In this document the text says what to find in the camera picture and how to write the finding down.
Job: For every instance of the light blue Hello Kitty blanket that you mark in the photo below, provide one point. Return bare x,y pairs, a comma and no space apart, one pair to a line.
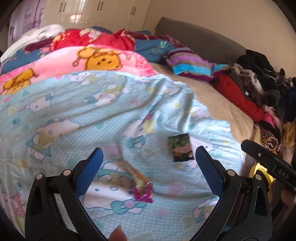
51,125

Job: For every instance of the yellow rimmed black trash bin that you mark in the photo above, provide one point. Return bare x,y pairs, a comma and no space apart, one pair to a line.
262,171

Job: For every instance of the blue leaf pattern quilt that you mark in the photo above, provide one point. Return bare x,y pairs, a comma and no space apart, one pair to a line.
151,47

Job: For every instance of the purple blue striped pillow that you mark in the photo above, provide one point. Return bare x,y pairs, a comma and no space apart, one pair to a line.
186,63

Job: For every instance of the red floral quilt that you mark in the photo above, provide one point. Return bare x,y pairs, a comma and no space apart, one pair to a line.
89,36

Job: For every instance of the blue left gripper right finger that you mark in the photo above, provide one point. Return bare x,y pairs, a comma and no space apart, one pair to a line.
212,170

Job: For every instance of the gold magenta candy wrapper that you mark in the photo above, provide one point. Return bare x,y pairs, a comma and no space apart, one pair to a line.
143,190

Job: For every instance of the person right hand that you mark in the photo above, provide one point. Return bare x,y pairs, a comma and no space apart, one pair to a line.
280,200

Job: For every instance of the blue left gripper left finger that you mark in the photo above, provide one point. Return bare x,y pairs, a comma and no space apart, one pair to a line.
85,171

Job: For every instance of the beige bed sheet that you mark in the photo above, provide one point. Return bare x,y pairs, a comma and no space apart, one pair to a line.
218,106

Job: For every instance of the person left hand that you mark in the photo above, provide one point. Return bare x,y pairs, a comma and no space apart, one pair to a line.
117,234

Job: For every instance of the dark green snack packet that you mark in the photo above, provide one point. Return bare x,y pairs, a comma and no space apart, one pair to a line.
181,147

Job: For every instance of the pink Hello Kitty door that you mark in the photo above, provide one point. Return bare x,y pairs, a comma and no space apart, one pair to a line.
28,15

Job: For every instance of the cream glossy wardrobe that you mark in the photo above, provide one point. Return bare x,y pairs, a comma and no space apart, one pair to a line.
113,15

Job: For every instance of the red cushion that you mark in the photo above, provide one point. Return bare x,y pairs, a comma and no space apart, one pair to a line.
229,89

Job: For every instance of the pink cartoon bear blanket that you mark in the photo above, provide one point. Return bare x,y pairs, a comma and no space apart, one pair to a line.
72,59

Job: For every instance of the white clothing heap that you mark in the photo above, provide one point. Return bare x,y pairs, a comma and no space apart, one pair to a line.
32,36

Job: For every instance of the pile of dark clothes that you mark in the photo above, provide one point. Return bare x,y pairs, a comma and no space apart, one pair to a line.
273,92

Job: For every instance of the grey bed headboard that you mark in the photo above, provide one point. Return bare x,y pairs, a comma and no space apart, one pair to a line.
208,44

